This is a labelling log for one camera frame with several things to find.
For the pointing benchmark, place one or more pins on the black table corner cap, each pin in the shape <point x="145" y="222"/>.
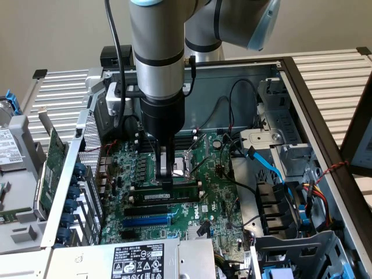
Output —
<point x="364" y="50"/>
<point x="39" y="73"/>

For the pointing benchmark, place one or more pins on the grey metal disk bay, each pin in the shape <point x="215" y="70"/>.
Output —
<point x="284" y="122"/>

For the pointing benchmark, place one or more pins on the metal socket cover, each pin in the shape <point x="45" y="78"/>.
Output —
<point x="203" y="145"/>

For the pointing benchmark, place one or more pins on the blue disk caddy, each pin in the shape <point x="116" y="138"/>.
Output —
<point x="14" y="101"/>

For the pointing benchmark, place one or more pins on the CPU socket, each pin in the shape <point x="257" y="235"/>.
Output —
<point x="181" y="162"/>

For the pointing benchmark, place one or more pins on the silver power supply with label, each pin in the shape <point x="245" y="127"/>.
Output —
<point x="87" y="261"/>

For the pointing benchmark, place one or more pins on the grey plastic drive cage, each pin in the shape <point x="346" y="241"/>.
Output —
<point x="290" y="247"/>

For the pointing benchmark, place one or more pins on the round coin battery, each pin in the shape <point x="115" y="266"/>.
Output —
<point x="216" y="143"/>

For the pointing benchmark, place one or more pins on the silver chipset heatsink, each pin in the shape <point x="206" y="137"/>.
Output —
<point x="191" y="232"/>

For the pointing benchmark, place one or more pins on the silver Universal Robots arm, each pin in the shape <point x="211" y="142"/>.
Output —
<point x="158" y="35"/>

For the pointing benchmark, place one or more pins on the silver disk bay latch plate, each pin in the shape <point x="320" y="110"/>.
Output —
<point x="258" y="136"/>

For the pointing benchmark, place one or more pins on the thin metal locking lever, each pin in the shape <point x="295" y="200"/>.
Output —
<point x="181" y="175"/>
<point x="150" y="144"/>

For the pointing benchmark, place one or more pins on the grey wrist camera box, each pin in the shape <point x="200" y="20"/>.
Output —
<point x="112" y="98"/>

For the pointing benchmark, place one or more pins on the black box with port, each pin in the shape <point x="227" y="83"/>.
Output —
<point x="108" y="56"/>

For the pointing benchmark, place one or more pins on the short black expansion slot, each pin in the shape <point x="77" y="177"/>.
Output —
<point x="128" y="235"/>

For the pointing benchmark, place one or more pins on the white case sticker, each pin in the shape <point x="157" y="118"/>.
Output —
<point x="187" y="86"/>

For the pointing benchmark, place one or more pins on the green RAM stick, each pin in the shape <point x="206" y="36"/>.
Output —
<point x="180" y="193"/>
<point x="11" y="213"/>

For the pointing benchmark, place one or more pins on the silver hard disk with label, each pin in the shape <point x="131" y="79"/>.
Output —
<point x="8" y="145"/>

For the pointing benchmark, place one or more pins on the dark framed monitor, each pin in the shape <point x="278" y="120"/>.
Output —
<point x="348" y="145"/>

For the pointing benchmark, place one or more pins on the green graphics card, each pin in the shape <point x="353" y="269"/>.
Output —
<point x="56" y="145"/>

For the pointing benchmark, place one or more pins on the blue plastic block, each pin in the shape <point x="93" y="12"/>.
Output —
<point x="279" y="274"/>

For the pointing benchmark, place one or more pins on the blue card retention clip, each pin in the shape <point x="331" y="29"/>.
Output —
<point x="73" y="192"/>
<point x="79" y="168"/>
<point x="68" y="218"/>
<point x="70" y="205"/>
<point x="62" y="234"/>

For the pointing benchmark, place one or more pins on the long black expansion slot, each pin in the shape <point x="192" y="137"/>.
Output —
<point x="145" y="210"/>

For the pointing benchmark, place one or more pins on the open grey PC case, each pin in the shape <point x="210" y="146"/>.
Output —
<point x="232" y="116"/>

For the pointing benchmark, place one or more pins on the black fan shroud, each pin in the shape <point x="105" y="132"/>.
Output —
<point x="270" y="203"/>

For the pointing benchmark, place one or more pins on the blue expansion slot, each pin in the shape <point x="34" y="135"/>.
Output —
<point x="145" y="222"/>

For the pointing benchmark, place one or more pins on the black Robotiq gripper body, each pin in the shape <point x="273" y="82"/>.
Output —
<point x="162" y="116"/>

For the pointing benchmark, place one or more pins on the green Dell motherboard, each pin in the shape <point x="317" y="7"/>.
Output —
<point x="215" y="180"/>

